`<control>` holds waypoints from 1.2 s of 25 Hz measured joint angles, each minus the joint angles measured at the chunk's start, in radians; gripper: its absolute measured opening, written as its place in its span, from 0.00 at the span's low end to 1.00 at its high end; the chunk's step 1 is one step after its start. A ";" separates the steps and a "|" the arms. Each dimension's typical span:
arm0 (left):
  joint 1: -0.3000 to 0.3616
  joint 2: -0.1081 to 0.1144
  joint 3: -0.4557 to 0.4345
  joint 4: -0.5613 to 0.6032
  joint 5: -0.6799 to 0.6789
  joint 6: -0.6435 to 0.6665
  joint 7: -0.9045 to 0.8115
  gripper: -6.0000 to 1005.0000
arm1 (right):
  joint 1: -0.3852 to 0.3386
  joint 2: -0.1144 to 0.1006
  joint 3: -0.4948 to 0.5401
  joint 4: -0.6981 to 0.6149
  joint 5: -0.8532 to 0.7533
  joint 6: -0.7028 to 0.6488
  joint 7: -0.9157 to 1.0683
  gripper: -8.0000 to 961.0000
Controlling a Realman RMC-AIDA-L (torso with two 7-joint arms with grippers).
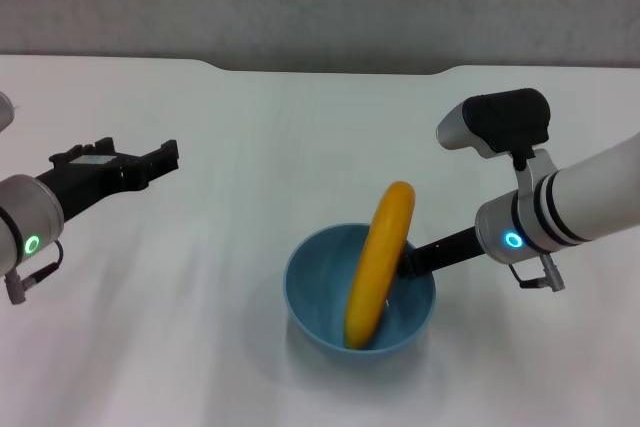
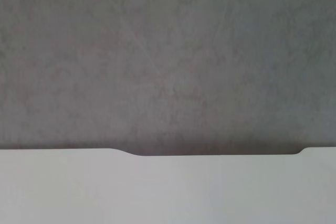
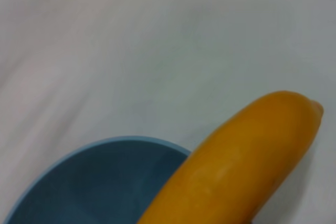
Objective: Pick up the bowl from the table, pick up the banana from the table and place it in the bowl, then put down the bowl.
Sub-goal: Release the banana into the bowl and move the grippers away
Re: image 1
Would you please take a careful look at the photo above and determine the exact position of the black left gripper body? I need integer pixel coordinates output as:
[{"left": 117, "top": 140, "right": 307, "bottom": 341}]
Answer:
[{"left": 37, "top": 146, "right": 151, "bottom": 223}]

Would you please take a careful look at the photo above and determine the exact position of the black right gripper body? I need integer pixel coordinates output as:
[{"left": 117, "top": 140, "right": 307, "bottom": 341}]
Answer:
[{"left": 424, "top": 226, "right": 482, "bottom": 273}]

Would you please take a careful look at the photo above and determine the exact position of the yellow banana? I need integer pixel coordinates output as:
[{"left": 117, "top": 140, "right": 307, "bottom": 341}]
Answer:
[{"left": 343, "top": 180, "right": 416, "bottom": 351}]

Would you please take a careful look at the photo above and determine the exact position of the blue plastic bowl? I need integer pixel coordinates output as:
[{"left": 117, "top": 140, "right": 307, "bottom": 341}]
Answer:
[{"left": 283, "top": 223, "right": 437, "bottom": 356}]

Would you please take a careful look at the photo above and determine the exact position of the right arm cable with plug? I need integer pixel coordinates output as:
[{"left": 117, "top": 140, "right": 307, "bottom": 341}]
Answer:
[{"left": 509, "top": 254, "right": 566, "bottom": 293}]

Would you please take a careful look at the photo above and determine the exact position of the arm cable with plug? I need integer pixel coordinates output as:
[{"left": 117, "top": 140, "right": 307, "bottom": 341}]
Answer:
[
  {"left": 3, "top": 239, "right": 66, "bottom": 306},
  {"left": 509, "top": 254, "right": 566, "bottom": 293}
]

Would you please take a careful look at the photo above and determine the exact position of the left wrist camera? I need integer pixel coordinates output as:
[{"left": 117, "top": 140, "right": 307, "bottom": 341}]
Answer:
[{"left": 0, "top": 91, "right": 15, "bottom": 133}]

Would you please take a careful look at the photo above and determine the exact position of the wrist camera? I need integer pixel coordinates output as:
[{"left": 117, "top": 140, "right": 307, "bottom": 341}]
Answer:
[
  {"left": 0, "top": 91, "right": 15, "bottom": 133},
  {"left": 435, "top": 88, "right": 552, "bottom": 161}
]

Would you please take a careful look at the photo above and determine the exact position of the left arm cable with plug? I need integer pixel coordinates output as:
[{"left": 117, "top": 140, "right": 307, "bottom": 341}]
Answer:
[{"left": 3, "top": 239, "right": 66, "bottom": 306}]

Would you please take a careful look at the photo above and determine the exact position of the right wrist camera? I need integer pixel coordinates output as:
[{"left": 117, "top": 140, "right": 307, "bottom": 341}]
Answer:
[{"left": 435, "top": 88, "right": 552, "bottom": 161}]

